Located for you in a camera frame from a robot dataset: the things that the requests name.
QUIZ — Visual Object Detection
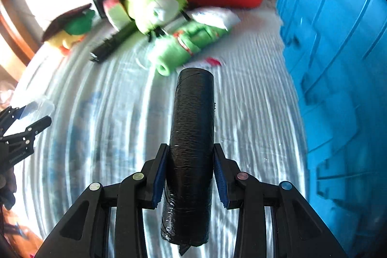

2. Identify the green rolled plush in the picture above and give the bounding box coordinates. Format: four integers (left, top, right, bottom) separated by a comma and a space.
148, 21, 233, 77

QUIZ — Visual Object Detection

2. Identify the yellow duck plush toy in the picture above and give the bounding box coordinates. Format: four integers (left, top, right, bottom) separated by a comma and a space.
48, 10, 96, 57

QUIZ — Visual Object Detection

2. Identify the lime green plush toy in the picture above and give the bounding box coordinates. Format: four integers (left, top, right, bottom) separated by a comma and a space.
125, 0, 188, 35

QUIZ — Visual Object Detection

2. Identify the white plastic packet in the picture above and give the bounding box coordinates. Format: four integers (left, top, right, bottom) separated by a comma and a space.
184, 7, 241, 32

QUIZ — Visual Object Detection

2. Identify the striped blue white cloth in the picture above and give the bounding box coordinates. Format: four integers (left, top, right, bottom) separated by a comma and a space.
12, 1, 312, 258

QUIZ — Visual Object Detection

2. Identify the pink tissue pack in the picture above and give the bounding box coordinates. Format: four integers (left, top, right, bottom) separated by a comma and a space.
102, 0, 132, 30

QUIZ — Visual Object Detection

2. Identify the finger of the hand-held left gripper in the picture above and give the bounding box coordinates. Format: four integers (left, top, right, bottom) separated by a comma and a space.
0, 106, 29, 133
6, 116, 52, 144

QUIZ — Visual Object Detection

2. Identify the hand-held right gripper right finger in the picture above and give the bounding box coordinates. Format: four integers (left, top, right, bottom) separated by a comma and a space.
212, 142, 348, 258

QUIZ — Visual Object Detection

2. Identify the curved wooden frame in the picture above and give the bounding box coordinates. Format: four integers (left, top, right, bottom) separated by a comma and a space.
0, 13, 34, 65

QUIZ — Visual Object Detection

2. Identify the clear plastic packet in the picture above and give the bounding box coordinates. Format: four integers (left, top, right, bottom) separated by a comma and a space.
24, 98, 55, 119

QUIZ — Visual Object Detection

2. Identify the black long case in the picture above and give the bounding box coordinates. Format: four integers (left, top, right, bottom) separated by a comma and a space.
89, 22, 138, 63

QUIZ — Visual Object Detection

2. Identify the blue plastic container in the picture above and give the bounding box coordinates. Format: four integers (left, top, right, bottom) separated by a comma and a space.
276, 0, 387, 252

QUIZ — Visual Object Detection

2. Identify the clear plastic bag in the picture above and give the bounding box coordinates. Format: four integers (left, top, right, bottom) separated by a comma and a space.
0, 80, 19, 104

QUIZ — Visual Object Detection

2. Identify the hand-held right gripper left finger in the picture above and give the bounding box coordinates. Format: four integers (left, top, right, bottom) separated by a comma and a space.
35, 143, 169, 258

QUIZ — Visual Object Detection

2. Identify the black bag roll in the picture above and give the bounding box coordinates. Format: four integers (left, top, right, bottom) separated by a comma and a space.
160, 67, 216, 248

